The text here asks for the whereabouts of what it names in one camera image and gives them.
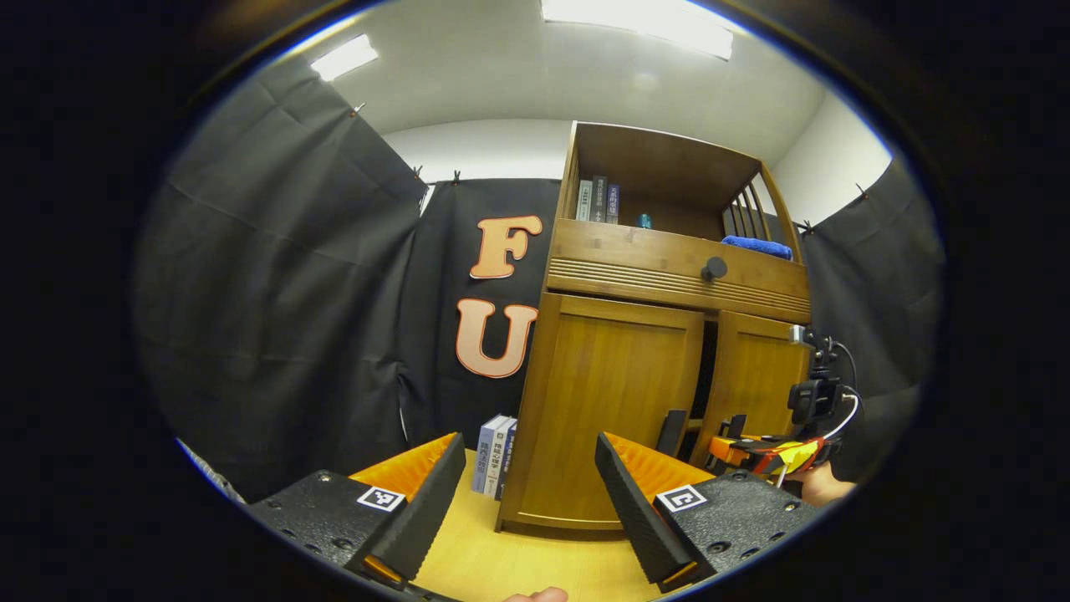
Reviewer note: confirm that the small ceiling light panel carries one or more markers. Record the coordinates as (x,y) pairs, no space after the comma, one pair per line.
(344,57)

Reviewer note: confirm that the dark upright book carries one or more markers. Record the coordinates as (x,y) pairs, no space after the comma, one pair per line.
(598,199)

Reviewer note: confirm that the wooden cabinet drawer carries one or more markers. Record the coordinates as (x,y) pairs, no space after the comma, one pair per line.
(635,259)

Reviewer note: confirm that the blue folded towel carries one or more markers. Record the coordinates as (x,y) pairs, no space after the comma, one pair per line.
(756,247)

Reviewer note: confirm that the black round drawer knob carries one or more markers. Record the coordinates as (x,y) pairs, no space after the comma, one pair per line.
(714,268)

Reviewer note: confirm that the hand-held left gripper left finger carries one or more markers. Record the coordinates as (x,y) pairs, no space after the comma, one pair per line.
(430,510)

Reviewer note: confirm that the blue upright book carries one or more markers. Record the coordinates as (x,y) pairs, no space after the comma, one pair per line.
(613,204)

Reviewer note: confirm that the dark blue book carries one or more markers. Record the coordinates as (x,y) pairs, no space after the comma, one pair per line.
(506,472)

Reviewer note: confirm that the white book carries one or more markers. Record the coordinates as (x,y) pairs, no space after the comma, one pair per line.
(496,464)

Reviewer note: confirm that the lavender book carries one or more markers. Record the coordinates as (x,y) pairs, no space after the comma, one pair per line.
(483,456)

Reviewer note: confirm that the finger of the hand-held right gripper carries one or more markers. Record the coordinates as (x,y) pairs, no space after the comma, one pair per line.
(736,450)

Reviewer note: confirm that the large ceiling light panel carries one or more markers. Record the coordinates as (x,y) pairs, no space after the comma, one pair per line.
(644,23)

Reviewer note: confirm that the wooden double-door shoe cabinet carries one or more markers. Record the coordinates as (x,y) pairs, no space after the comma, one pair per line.
(652,167)

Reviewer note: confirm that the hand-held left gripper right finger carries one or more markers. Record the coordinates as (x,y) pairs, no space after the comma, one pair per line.
(635,518)

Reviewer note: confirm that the grey upright book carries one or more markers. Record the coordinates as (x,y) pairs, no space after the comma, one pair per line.
(584,201)

